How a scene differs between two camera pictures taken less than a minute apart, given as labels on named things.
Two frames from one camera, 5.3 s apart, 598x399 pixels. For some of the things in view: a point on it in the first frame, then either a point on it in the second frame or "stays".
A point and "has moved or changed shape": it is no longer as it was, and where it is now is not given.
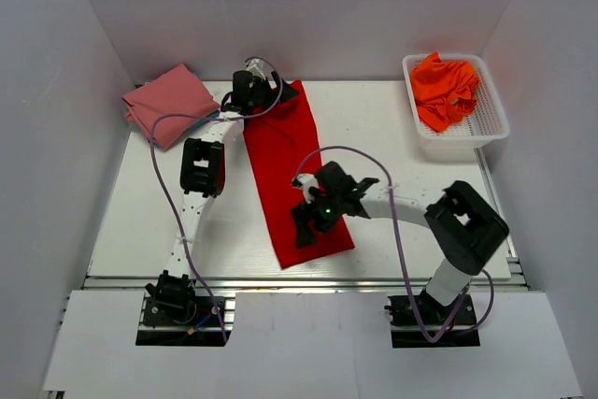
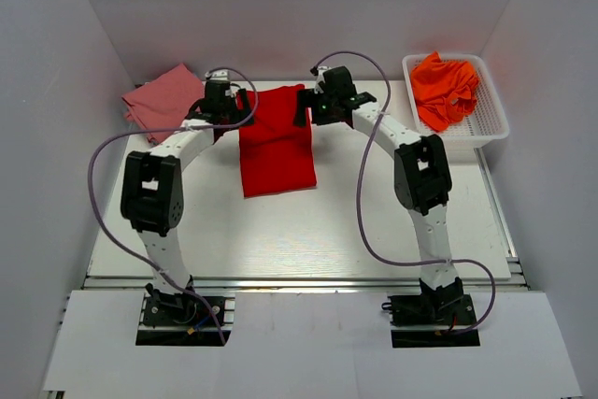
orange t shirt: [446, 91] stays
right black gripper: [305, 212] to [306, 99]
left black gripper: [274, 94] to [241, 115]
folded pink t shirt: [176, 91] stays
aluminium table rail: [516, 280] stays
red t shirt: [284, 151] has moved or changed shape
